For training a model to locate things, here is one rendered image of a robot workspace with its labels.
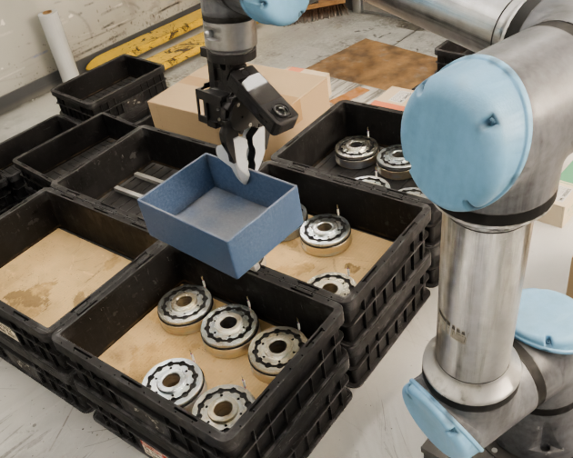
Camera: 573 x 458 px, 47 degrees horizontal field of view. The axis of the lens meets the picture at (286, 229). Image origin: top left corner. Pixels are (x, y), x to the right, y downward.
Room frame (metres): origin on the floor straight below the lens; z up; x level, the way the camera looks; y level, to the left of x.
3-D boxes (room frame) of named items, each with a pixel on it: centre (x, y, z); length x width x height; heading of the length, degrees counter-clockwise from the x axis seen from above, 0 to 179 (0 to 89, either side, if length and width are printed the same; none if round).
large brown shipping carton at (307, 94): (1.69, 0.07, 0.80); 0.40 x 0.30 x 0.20; 48
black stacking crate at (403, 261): (1.01, -0.03, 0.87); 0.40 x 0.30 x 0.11; 47
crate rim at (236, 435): (0.79, 0.17, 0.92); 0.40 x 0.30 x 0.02; 47
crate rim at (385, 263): (1.01, -0.03, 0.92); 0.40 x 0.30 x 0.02; 47
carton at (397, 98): (1.70, -0.37, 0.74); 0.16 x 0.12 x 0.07; 135
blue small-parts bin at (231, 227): (0.84, 0.09, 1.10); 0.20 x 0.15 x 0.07; 43
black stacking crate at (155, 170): (1.28, 0.26, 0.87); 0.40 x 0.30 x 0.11; 47
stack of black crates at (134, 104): (2.69, 0.63, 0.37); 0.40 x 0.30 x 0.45; 132
